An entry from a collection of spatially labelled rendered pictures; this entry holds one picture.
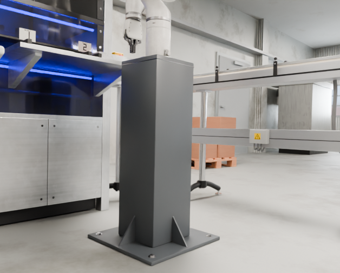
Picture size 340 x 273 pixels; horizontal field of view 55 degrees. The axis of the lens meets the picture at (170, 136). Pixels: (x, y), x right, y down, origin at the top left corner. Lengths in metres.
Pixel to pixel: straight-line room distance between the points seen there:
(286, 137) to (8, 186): 1.61
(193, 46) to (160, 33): 4.96
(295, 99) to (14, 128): 7.24
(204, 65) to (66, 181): 5.12
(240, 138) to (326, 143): 0.57
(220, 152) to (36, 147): 3.18
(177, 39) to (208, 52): 0.92
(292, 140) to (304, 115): 6.17
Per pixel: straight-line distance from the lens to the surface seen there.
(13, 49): 1.58
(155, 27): 1.60
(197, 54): 6.61
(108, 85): 1.97
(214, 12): 7.27
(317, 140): 2.07
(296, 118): 8.36
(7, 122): 1.88
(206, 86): 2.49
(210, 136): 2.46
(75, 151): 2.04
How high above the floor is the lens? 0.54
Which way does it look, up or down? 1 degrees down
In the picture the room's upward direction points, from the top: 1 degrees clockwise
